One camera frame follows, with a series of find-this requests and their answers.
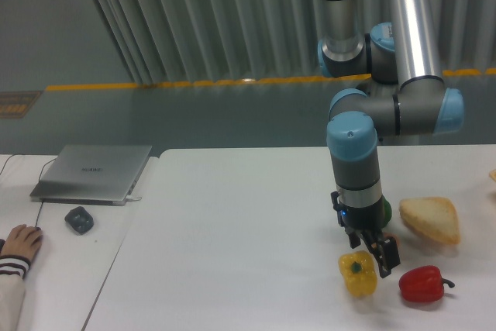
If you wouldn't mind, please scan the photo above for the pale pleated curtain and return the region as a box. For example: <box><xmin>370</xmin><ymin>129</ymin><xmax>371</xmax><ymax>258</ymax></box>
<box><xmin>95</xmin><ymin>0</ymin><xmax>495</xmax><ymax>85</ymax></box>

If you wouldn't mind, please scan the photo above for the yellow bell pepper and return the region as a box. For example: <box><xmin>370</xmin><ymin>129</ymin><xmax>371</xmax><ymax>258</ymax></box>
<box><xmin>338</xmin><ymin>250</ymin><xmax>377</xmax><ymax>298</ymax></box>

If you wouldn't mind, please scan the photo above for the black laptop cable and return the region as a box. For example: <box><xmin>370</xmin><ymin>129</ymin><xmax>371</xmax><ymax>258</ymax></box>
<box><xmin>0</xmin><ymin>153</ymin><xmax>59</xmax><ymax>229</ymax></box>

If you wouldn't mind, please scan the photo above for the person's hand on mouse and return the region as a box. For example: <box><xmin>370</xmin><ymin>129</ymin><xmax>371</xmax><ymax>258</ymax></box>
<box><xmin>1</xmin><ymin>224</ymin><xmax>40</xmax><ymax>264</ymax></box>

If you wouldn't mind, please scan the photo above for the silver laptop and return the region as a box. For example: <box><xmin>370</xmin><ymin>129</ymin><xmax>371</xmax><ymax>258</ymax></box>
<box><xmin>30</xmin><ymin>145</ymin><xmax>152</xmax><ymax>205</ymax></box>

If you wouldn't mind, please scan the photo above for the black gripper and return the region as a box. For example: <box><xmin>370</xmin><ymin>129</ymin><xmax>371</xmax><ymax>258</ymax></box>
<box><xmin>331</xmin><ymin>191</ymin><xmax>400</xmax><ymax>278</ymax></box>

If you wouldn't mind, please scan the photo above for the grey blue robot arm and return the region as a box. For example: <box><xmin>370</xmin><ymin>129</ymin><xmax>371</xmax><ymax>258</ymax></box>
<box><xmin>317</xmin><ymin>0</ymin><xmax>464</xmax><ymax>277</ymax></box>

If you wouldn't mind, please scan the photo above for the brown egg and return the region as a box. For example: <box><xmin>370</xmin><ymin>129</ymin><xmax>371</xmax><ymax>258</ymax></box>
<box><xmin>383</xmin><ymin>233</ymin><xmax>398</xmax><ymax>255</ymax></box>

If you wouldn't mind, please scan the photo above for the triangular toast slice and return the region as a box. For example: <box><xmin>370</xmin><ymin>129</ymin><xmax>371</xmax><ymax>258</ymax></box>
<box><xmin>399</xmin><ymin>197</ymin><xmax>461</xmax><ymax>245</ymax></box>

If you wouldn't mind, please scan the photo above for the dark grey small device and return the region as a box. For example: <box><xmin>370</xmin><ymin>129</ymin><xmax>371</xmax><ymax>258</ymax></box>
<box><xmin>64</xmin><ymin>206</ymin><xmax>94</xmax><ymax>235</ymax></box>

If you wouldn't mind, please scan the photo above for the striped sleeve forearm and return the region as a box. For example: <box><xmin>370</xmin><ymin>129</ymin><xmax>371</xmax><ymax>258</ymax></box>
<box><xmin>1</xmin><ymin>253</ymin><xmax>31</xmax><ymax>330</ymax></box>

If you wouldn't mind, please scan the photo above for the red bell pepper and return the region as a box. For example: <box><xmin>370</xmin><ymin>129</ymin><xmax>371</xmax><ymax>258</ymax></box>
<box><xmin>398</xmin><ymin>265</ymin><xmax>455</xmax><ymax>303</ymax></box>

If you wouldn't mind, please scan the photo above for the green bell pepper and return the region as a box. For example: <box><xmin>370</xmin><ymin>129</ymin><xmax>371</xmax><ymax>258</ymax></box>
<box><xmin>382</xmin><ymin>196</ymin><xmax>392</xmax><ymax>228</ymax></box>

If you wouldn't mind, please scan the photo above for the white usb dongle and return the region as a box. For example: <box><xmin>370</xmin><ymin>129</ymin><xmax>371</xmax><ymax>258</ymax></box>
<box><xmin>126</xmin><ymin>195</ymin><xmax>142</xmax><ymax>202</ymax></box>

